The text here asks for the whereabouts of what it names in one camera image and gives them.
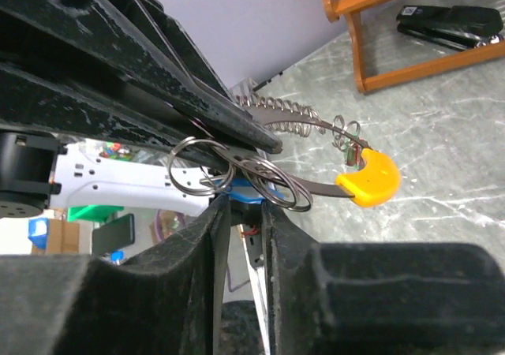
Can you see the green key tag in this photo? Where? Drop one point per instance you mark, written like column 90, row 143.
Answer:
column 352, row 156

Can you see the wooden tiered rack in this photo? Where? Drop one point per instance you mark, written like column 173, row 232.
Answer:
column 383, row 58

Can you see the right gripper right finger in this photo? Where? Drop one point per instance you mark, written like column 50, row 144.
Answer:
column 377, row 298

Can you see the black stapler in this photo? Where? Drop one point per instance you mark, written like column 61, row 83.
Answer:
column 458, row 28

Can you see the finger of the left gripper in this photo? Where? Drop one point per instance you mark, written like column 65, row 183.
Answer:
column 127, row 36
column 156, row 111

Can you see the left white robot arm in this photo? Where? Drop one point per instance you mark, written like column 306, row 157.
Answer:
column 39, row 172

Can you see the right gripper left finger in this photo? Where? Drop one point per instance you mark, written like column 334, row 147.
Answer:
column 164, row 300

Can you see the green plastic frame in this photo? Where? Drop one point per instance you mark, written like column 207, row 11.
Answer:
column 92, row 213

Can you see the large keyring yellow handle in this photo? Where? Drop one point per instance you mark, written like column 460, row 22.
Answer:
column 375, row 183

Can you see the blue tag key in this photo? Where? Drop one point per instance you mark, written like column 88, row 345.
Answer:
column 242, row 190

